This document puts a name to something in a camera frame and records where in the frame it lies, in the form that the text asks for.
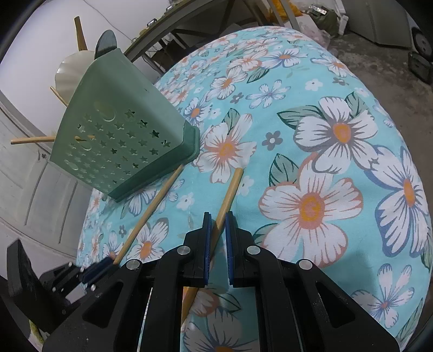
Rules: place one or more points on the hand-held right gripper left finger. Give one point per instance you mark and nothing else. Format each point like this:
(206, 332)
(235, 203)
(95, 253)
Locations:
(207, 250)

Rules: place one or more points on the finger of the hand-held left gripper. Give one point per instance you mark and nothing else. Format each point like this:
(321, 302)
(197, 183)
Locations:
(99, 264)
(101, 277)

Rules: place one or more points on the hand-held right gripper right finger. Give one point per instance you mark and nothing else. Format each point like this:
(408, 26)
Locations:
(230, 247)

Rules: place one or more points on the green perforated utensil holder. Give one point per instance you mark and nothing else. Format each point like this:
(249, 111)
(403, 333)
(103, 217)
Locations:
(111, 118)

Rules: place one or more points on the white panelled door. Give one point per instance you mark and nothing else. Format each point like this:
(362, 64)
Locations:
(40, 203)

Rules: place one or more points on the blue floral tablecloth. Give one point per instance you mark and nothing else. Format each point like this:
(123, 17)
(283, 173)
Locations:
(304, 152)

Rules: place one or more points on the grey desk with metal legs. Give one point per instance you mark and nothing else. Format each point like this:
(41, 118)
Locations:
(189, 20)

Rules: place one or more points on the pink plastic bag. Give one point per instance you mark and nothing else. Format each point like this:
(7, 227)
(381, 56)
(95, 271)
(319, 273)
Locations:
(313, 30)

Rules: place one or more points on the olive green bag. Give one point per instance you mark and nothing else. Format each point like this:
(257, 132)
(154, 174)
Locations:
(324, 20)

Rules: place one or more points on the yellow plastic bag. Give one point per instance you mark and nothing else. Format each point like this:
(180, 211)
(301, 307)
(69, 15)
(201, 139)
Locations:
(287, 6)

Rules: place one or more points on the white upright box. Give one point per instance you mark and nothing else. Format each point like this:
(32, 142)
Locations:
(344, 24)

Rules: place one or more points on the black box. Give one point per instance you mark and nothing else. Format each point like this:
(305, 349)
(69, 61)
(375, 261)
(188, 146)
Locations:
(421, 67)

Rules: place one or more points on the grey cabinet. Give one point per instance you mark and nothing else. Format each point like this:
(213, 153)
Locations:
(379, 20)

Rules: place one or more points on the black wheel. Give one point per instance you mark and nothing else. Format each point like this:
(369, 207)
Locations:
(421, 42)

